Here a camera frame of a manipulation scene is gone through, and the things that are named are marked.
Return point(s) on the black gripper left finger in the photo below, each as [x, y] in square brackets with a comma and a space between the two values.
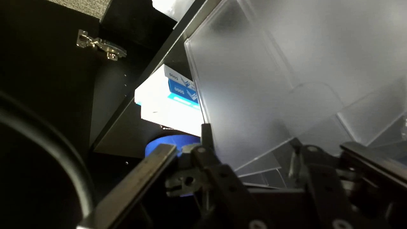
[120, 201]

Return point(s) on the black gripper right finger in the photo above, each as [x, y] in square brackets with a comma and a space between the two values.
[382, 166]

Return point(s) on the clear storage box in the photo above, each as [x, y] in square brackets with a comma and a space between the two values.
[275, 72]

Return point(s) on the small white blue box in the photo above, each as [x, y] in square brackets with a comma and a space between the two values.
[170, 99]

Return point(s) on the metal cabinet hinge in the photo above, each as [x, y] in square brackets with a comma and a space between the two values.
[112, 50]

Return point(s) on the blue tape roll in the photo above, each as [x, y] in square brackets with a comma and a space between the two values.
[177, 139]

